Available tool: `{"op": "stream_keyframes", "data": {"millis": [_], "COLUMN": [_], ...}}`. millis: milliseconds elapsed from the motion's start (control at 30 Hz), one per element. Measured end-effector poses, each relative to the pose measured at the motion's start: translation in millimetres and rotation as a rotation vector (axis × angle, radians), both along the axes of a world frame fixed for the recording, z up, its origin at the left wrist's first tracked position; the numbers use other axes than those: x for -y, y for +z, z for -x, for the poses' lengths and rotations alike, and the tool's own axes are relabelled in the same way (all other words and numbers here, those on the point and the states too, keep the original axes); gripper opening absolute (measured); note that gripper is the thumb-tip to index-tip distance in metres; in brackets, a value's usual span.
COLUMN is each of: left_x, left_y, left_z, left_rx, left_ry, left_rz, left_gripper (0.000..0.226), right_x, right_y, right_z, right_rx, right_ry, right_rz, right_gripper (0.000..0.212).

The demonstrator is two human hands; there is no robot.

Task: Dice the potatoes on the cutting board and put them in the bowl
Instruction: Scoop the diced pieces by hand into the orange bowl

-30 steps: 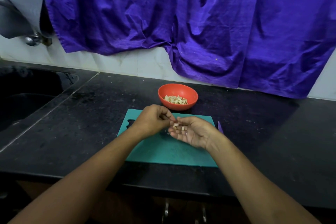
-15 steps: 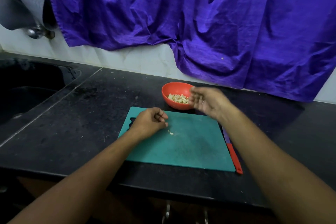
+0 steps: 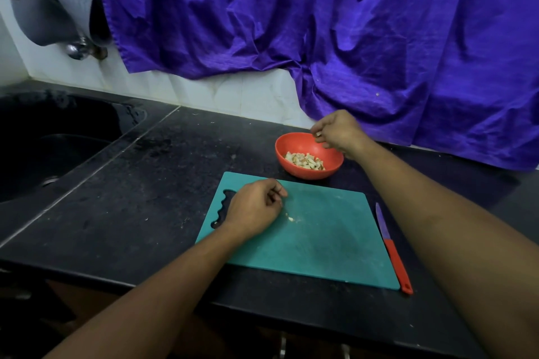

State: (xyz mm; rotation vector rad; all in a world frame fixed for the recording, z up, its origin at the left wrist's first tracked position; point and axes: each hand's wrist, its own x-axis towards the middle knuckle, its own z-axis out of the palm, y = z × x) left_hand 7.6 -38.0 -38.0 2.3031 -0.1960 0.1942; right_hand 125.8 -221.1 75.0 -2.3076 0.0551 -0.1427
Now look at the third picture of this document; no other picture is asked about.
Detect teal plastic cutting board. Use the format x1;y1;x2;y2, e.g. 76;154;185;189
195;171;401;292

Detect person's right forearm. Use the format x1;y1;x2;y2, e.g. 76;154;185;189
354;140;539;359

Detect person's left forearm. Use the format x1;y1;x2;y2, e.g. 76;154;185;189
44;224;245;359

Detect orange bowl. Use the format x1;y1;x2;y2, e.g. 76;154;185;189
275;131;345;181

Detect purple cloth curtain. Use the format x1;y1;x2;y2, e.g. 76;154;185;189
97;0;539;171

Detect dark kitchen sink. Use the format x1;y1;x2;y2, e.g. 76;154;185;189
0;89;148;204

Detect person's right hand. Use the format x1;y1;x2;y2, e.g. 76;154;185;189
310;109;373;162

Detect red-handled kitchen knife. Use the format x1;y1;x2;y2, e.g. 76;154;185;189
374;201;414;296

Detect person's left hand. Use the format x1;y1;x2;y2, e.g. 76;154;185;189
217;178;289;245

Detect metal faucet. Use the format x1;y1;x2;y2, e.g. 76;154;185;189
0;0;112;61

